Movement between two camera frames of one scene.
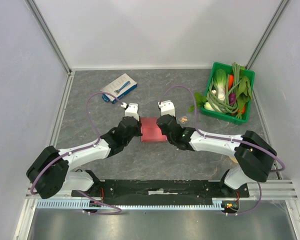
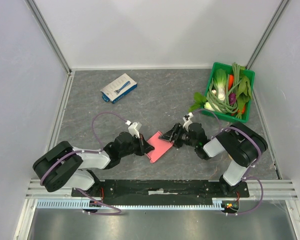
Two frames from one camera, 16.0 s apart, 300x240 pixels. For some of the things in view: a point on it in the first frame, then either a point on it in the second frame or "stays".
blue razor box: (119, 87) stays
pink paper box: (150, 131) to (160, 146)
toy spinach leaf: (244, 94) stays
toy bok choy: (219, 79) stays
